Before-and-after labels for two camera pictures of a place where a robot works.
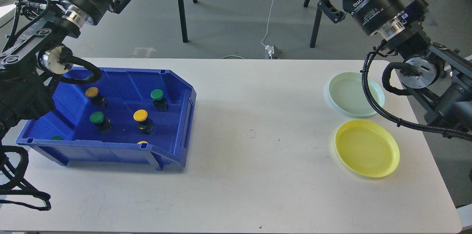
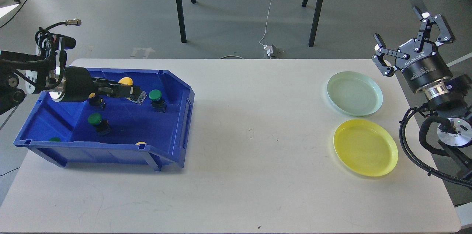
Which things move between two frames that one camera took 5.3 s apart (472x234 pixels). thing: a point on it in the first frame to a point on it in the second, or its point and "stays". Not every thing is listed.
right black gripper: x=370 y=1 to x=421 y=68
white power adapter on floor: x=271 y=49 stays
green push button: x=104 y=125 stays
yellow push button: x=141 y=116 to x=126 y=80
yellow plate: x=367 y=148 stays
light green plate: x=347 y=91 stays
